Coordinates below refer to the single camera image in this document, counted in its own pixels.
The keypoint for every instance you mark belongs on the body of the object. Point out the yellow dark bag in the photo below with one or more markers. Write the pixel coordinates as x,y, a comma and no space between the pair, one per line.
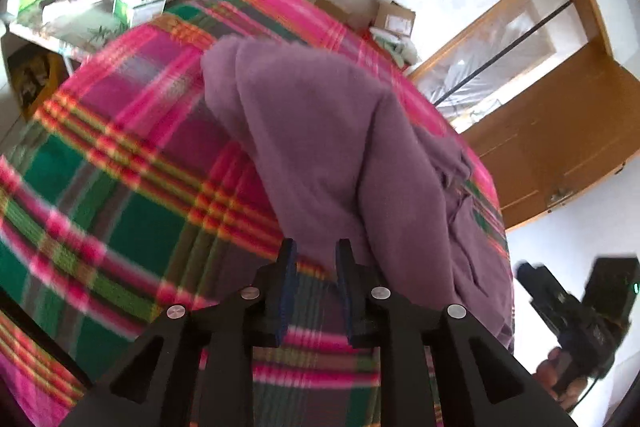
32,79

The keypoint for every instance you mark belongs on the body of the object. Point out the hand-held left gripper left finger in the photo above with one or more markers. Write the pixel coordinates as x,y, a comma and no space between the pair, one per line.
285,292

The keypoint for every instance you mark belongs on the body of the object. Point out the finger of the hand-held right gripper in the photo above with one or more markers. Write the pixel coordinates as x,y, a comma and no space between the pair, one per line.
545,289

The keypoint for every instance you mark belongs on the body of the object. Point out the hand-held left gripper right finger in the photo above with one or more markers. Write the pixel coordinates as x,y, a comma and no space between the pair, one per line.
345,292

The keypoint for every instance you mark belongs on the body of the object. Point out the labelled brown cardboard box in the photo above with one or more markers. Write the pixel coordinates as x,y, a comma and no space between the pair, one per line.
395,19

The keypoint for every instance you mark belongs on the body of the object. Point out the purple pants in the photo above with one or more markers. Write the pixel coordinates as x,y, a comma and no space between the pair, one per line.
325,147

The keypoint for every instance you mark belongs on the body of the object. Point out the black rod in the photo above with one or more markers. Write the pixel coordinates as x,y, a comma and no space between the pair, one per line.
505,49

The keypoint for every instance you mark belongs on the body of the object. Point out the wooden door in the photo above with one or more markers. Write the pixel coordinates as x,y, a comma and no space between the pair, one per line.
565,132

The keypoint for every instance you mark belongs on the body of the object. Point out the plain brown cardboard box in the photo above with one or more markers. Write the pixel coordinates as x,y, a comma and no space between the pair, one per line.
332,9

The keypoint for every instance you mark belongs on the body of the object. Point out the white plastic bags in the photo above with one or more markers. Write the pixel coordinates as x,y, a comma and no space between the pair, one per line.
397,49

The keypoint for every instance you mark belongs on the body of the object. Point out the pink green plaid blanket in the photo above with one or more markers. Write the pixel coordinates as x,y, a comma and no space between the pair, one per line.
125,167

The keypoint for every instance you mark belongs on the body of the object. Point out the clear plastic curtain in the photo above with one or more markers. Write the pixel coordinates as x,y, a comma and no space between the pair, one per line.
480,67

